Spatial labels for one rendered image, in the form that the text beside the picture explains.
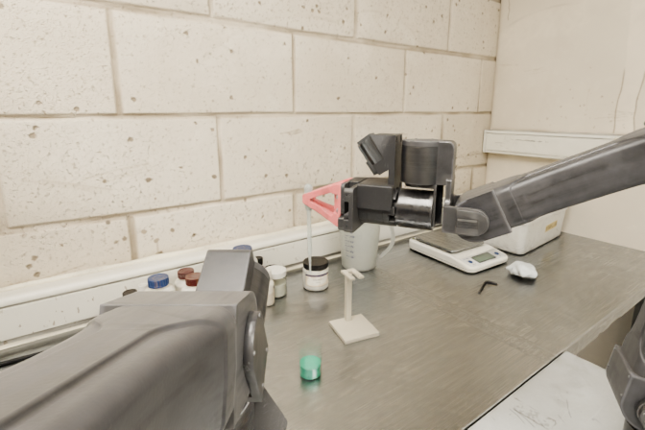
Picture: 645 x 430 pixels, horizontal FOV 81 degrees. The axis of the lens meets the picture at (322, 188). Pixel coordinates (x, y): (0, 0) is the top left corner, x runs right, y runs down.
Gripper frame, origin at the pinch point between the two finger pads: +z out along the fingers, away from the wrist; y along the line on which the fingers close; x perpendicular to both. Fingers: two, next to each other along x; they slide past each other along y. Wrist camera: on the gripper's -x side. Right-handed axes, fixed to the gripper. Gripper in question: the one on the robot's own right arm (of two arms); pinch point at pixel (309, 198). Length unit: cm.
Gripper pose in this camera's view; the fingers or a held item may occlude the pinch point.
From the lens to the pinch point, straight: 60.7
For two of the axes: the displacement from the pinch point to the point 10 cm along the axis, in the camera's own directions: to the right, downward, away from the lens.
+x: 0.0, 9.8, 2.0
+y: -4.0, 1.9, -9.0
